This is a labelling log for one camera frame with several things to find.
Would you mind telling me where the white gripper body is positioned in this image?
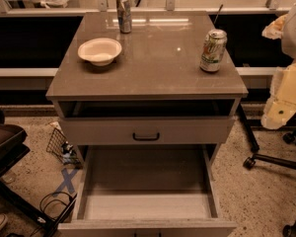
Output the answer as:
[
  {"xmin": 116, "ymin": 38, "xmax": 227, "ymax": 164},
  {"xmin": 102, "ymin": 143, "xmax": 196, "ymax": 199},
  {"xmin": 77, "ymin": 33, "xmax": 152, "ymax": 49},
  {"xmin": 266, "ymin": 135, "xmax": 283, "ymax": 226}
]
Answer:
[{"xmin": 260, "ymin": 62, "xmax": 296, "ymax": 129}]

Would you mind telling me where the green 7up soda can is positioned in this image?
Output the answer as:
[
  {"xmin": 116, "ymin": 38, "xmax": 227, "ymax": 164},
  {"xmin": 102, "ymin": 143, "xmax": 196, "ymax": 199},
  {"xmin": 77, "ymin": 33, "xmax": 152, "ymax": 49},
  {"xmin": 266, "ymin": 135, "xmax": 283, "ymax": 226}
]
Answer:
[{"xmin": 199, "ymin": 29, "xmax": 227, "ymax": 72}]

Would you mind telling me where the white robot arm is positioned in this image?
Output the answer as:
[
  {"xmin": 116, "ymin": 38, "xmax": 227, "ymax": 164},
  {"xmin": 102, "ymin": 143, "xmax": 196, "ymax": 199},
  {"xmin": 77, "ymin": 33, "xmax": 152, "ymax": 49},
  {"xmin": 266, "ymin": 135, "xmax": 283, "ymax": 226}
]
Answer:
[{"xmin": 260, "ymin": 3, "xmax": 296, "ymax": 129}]

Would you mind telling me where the grey drawer cabinet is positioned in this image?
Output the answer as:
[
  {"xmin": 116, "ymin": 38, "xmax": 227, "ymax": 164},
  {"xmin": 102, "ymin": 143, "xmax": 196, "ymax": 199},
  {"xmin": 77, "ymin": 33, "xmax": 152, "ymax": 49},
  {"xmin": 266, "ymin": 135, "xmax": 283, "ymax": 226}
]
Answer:
[{"xmin": 45, "ymin": 10, "xmax": 249, "ymax": 237}]

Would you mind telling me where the silver blue energy drink can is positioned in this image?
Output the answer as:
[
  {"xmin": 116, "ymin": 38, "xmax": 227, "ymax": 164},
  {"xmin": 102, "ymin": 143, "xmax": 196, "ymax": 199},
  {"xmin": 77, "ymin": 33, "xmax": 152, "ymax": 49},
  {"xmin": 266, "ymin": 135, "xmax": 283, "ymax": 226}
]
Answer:
[{"xmin": 116, "ymin": 0, "xmax": 132, "ymax": 34}]

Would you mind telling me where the open middle drawer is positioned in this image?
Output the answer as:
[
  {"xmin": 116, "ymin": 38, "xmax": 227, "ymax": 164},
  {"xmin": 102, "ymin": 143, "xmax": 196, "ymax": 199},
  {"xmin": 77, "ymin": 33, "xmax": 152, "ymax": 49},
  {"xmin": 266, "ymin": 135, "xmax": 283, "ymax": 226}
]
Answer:
[{"xmin": 58, "ymin": 145, "xmax": 237, "ymax": 237}]

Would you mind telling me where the white paper bowl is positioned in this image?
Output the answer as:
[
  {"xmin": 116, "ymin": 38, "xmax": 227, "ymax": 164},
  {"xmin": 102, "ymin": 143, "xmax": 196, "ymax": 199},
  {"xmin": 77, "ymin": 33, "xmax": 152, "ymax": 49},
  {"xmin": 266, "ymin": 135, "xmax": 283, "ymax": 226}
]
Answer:
[{"xmin": 78, "ymin": 38, "xmax": 122, "ymax": 66}]

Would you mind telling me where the dark chair left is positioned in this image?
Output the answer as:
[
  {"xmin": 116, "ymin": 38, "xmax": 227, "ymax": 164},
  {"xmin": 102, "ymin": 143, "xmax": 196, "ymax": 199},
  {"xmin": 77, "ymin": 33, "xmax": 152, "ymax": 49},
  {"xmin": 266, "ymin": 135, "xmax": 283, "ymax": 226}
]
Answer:
[{"xmin": 0, "ymin": 109, "xmax": 76, "ymax": 237}]

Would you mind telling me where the closed top drawer black handle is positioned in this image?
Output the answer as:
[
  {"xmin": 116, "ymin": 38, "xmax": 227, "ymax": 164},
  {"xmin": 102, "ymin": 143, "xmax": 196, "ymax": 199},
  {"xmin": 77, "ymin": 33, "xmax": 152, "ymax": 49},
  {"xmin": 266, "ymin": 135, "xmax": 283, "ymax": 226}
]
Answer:
[{"xmin": 59, "ymin": 118, "xmax": 235, "ymax": 145}]

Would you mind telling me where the black wire basket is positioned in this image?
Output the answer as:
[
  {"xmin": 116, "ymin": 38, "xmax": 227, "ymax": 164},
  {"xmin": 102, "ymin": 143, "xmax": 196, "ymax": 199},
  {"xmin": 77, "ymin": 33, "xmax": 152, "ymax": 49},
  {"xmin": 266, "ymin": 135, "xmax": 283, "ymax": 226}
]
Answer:
[{"xmin": 46, "ymin": 128, "xmax": 80, "ymax": 166}]

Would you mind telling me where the black floor cable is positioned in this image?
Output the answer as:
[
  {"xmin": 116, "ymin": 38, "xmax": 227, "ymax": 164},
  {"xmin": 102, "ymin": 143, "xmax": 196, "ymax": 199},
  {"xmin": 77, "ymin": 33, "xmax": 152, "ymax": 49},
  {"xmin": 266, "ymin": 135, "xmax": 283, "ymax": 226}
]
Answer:
[{"xmin": 29, "ymin": 191, "xmax": 77, "ymax": 237}]

